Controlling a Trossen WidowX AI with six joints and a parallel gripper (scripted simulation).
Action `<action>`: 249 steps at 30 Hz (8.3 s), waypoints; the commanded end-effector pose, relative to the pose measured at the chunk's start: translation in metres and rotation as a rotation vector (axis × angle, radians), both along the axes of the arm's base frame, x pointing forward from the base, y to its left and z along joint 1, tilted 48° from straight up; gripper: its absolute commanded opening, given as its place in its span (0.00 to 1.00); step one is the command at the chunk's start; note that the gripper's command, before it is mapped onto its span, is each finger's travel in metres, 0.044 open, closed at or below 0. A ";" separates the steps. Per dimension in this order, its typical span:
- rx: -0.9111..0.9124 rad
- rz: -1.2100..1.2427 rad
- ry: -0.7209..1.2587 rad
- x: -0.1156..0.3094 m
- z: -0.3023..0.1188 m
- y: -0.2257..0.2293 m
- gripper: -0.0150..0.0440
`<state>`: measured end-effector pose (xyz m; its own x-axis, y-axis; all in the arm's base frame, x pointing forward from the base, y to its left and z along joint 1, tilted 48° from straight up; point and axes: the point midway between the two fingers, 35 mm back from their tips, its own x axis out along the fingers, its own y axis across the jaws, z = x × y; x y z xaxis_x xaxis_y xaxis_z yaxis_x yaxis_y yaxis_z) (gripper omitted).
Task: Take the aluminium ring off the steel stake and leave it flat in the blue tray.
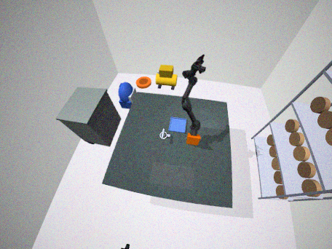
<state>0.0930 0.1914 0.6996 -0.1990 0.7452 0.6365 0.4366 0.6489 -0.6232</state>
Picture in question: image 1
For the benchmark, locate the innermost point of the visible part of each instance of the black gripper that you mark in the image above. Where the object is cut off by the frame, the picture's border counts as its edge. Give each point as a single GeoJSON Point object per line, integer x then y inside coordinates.
{"type": "Point", "coordinates": [195, 66]}

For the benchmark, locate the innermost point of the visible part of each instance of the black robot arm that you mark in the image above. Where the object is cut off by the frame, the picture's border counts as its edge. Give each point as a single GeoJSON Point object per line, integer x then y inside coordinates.
{"type": "Point", "coordinates": [190, 75]}

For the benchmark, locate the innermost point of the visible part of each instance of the blue tray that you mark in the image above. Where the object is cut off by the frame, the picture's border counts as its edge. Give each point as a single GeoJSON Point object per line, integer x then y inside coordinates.
{"type": "Point", "coordinates": [177, 125]}

